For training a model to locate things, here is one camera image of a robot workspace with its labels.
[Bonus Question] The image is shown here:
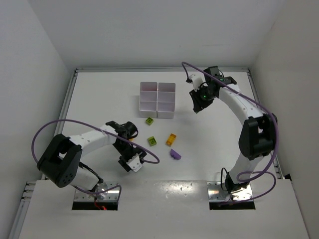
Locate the white six-compartment container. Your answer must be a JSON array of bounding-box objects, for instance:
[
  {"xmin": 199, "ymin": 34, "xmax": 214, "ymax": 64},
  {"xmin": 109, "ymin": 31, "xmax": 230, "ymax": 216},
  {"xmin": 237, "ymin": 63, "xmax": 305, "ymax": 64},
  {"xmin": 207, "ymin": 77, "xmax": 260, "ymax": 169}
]
[{"xmin": 139, "ymin": 82, "xmax": 176, "ymax": 119}]

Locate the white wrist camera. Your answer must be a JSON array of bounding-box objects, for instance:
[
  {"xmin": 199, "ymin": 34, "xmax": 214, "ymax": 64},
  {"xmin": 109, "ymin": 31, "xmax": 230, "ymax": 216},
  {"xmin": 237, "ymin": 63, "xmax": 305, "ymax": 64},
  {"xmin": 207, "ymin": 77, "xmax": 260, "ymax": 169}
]
[
  {"xmin": 186, "ymin": 74, "xmax": 204, "ymax": 92},
  {"xmin": 126, "ymin": 154, "xmax": 143, "ymax": 172}
]

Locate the lime green square lego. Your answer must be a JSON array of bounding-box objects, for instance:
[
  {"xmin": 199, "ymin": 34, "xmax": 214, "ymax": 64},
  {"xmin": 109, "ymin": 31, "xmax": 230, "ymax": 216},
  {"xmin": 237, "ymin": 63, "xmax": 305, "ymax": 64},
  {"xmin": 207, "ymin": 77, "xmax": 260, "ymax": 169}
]
[
  {"xmin": 148, "ymin": 136, "xmax": 157, "ymax": 146},
  {"xmin": 146, "ymin": 117, "xmax": 154, "ymax": 125}
]

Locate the purple cable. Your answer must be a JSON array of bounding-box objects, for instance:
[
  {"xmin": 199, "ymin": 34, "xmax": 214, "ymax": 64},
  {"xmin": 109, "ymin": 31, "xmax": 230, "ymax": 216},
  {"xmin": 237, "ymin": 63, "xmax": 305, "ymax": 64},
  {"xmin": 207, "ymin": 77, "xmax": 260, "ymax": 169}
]
[
  {"xmin": 31, "ymin": 119, "xmax": 160, "ymax": 200},
  {"xmin": 181, "ymin": 61, "xmax": 279, "ymax": 206}
]

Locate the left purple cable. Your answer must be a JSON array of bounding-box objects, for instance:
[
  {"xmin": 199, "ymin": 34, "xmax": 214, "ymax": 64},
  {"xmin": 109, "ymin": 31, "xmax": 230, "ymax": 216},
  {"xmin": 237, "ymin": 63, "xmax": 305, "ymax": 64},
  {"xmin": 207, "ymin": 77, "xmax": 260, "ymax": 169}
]
[{"xmin": 31, "ymin": 119, "xmax": 160, "ymax": 200}]

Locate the yellow lego brick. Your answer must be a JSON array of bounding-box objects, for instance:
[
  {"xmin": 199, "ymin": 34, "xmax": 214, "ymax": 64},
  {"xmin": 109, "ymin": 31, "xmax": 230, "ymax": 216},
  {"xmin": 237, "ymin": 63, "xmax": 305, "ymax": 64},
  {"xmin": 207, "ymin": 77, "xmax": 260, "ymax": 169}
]
[{"xmin": 165, "ymin": 133, "xmax": 176, "ymax": 146}]

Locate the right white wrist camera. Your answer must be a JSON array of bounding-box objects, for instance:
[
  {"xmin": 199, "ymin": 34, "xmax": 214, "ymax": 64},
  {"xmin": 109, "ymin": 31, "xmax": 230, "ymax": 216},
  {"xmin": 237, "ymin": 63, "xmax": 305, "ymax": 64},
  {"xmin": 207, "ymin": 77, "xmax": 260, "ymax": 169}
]
[{"xmin": 186, "ymin": 74, "xmax": 204, "ymax": 92}]

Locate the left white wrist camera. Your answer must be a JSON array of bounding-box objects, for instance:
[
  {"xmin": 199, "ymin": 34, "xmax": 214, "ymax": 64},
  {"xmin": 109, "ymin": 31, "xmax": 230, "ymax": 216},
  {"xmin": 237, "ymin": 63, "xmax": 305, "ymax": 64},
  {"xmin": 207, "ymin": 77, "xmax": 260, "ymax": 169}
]
[{"xmin": 126, "ymin": 154, "xmax": 143, "ymax": 172}]

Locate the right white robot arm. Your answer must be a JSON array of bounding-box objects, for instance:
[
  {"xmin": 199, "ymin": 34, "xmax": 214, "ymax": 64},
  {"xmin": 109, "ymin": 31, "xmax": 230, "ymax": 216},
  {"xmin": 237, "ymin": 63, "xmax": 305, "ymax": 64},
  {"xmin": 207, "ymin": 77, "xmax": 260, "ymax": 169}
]
[{"xmin": 186, "ymin": 66, "xmax": 278, "ymax": 193}]

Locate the metal base plate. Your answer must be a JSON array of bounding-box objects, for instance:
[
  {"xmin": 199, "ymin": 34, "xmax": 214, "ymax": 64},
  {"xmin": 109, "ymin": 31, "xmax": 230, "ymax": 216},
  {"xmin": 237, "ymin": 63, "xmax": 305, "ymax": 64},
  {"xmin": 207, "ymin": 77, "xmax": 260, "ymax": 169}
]
[
  {"xmin": 74, "ymin": 182, "xmax": 122, "ymax": 203},
  {"xmin": 207, "ymin": 181, "xmax": 253, "ymax": 203}
]

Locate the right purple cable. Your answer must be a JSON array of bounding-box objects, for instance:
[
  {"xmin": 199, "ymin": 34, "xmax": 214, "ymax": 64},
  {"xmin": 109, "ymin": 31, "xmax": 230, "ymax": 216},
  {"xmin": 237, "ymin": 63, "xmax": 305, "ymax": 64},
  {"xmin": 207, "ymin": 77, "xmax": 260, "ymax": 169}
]
[{"xmin": 181, "ymin": 61, "xmax": 279, "ymax": 206}]

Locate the purple arch lego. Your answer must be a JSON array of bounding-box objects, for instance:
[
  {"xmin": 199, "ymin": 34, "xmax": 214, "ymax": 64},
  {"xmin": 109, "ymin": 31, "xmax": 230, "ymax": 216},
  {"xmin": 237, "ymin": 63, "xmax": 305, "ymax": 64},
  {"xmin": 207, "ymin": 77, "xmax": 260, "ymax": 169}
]
[{"xmin": 169, "ymin": 149, "xmax": 181, "ymax": 160}]

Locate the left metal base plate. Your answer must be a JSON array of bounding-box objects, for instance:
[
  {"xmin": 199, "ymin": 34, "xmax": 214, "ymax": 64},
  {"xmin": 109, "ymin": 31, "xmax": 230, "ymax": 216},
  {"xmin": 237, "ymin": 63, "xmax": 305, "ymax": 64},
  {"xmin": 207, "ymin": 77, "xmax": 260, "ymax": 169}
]
[{"xmin": 74, "ymin": 182, "xmax": 122, "ymax": 203}]

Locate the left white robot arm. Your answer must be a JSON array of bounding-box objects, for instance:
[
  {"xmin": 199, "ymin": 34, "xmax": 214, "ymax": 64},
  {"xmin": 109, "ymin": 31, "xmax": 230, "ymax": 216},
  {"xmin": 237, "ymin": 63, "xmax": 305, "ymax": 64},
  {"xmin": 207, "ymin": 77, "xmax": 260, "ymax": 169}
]
[{"xmin": 37, "ymin": 121, "xmax": 147, "ymax": 195}]

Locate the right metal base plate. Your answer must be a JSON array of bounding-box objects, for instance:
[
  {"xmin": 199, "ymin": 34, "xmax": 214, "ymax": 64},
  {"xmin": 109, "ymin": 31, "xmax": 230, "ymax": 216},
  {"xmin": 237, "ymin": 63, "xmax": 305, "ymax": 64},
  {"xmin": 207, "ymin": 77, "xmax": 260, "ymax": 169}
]
[{"xmin": 207, "ymin": 181, "xmax": 253, "ymax": 203}]

